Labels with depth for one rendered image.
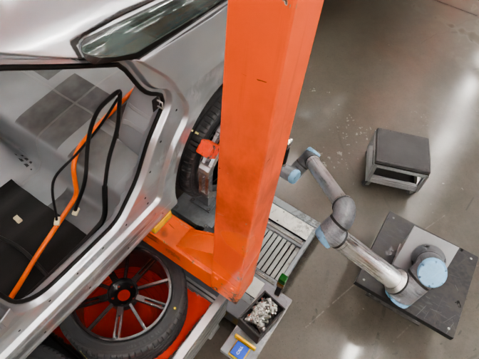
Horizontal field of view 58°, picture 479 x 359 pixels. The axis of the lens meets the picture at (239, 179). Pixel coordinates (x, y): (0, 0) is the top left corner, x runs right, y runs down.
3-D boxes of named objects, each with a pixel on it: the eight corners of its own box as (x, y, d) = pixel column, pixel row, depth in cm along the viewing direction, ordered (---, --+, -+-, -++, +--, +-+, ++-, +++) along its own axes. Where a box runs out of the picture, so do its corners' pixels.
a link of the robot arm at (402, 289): (433, 295, 233) (336, 221, 210) (408, 315, 238) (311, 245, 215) (420, 278, 246) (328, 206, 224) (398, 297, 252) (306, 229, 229)
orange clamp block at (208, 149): (209, 139, 209) (201, 138, 201) (222, 147, 207) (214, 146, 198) (202, 152, 210) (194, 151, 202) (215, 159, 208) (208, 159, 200)
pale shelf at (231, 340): (265, 284, 235) (265, 282, 233) (291, 301, 231) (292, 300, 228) (219, 350, 213) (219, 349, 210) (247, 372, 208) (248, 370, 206)
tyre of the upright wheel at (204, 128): (194, 173, 281) (237, 80, 264) (224, 191, 274) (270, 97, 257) (135, 183, 220) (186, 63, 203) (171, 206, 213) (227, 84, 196)
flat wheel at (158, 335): (102, 238, 260) (94, 219, 241) (204, 271, 253) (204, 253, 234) (40, 345, 222) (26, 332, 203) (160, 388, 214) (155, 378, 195)
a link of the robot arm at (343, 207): (355, 207, 208) (306, 142, 263) (336, 224, 212) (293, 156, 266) (368, 217, 214) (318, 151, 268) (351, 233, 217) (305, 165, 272)
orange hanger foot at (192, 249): (154, 214, 245) (148, 179, 217) (229, 264, 230) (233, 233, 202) (133, 235, 236) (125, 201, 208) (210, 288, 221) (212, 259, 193)
